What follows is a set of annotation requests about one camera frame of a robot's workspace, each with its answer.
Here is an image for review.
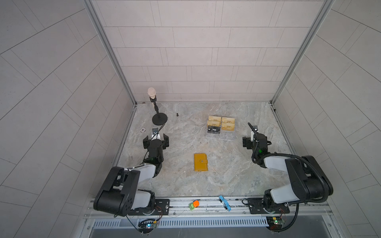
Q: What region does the black microphone stand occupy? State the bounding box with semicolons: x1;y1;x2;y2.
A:
147;87;168;126

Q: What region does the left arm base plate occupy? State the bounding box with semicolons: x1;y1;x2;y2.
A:
128;199;170;216

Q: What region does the aluminium front rail frame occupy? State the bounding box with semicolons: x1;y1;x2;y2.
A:
84;196;332;234

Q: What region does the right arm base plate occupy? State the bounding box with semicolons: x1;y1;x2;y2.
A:
244;198;290;214

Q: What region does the gold VIP card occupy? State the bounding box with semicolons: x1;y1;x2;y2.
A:
221;123;235;131
207;121;221;127
221;117;235;124
208;116;222;122

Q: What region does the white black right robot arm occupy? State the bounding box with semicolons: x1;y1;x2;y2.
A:
242;132;333;213

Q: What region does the right green circuit board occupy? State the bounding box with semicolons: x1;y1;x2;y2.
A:
266;217;285;231

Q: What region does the green orange connector block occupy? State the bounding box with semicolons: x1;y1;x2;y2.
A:
189;200;200;211

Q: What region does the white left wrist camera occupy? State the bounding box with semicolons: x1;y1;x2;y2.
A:
151;128;161;140

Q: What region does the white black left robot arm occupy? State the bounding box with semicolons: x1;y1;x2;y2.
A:
93;134;169;216

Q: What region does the yellow leather card holder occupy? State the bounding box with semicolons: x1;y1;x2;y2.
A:
194;153;208;172

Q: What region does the clear acrylic card display stand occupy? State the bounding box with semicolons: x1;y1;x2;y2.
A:
206;116;237;141

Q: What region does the green circuit board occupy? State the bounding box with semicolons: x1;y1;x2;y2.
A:
266;217;285;231
138;219;159;234

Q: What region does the black VIP card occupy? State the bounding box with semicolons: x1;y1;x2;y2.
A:
207;126;221;134

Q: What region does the left green circuit board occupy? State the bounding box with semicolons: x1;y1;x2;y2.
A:
138;219;159;234

